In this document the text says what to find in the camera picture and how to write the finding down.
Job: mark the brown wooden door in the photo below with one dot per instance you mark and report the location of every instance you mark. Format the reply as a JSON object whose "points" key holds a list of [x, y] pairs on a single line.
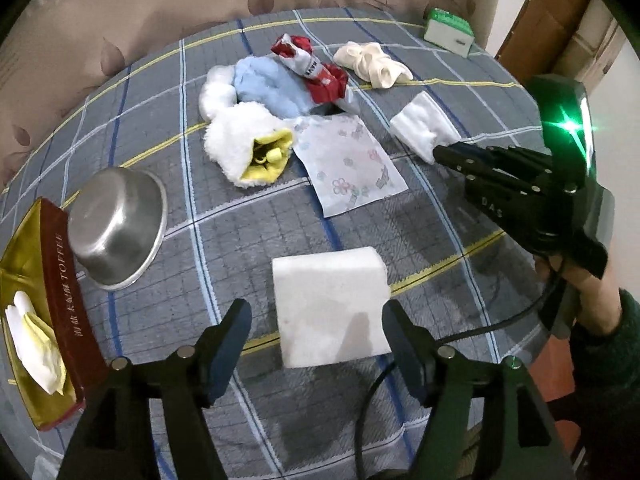
{"points": [[545, 10]]}

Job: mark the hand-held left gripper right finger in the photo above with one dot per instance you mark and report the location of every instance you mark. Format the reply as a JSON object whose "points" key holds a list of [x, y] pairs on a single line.
{"points": [[400, 355]]}

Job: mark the floral tissue packet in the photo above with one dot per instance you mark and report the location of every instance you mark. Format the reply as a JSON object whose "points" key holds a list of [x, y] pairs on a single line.
{"points": [[345, 160]]}

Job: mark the white and yellow tissue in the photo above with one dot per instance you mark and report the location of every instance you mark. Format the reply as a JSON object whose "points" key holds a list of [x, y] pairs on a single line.
{"points": [[37, 345]]}

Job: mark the gold tin box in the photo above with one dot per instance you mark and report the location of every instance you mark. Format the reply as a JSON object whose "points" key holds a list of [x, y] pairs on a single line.
{"points": [[65, 310]]}

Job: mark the white fluffy mitt yellow lining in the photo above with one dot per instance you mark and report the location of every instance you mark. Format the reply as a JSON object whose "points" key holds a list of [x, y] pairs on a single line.
{"points": [[230, 140]]}

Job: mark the light blue towel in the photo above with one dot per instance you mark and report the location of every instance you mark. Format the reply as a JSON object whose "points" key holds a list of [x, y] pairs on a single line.
{"points": [[270, 85]]}

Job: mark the grey plaid bedsheet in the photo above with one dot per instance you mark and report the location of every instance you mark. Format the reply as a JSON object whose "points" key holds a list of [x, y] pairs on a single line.
{"points": [[225, 240]]}

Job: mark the person's right hand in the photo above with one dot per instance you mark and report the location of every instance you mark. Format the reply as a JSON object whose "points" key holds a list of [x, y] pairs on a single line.
{"points": [[597, 305]]}

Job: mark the white fluffy cloth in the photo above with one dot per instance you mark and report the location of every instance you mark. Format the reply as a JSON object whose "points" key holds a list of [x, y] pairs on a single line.
{"points": [[217, 92]]}

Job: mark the beige leaf print curtain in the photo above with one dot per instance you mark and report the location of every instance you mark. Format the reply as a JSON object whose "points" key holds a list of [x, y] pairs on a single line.
{"points": [[150, 10]]}

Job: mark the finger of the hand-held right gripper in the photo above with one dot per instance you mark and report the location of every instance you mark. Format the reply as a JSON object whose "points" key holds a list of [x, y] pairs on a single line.
{"points": [[480, 160], [500, 205]]}

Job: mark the stainless steel bowl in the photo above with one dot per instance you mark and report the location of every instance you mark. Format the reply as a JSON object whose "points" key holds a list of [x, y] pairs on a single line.
{"points": [[115, 230]]}

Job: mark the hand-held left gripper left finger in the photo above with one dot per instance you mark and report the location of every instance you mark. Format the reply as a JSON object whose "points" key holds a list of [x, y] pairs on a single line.
{"points": [[227, 355]]}

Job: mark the green and white box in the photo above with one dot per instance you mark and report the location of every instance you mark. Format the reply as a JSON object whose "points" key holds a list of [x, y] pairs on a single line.
{"points": [[447, 30]]}

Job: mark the cream knotted cloth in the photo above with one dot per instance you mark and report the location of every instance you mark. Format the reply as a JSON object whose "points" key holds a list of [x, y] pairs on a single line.
{"points": [[372, 65]]}

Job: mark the person's right forearm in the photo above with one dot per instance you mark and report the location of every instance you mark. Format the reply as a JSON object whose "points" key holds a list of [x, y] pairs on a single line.
{"points": [[610, 375]]}

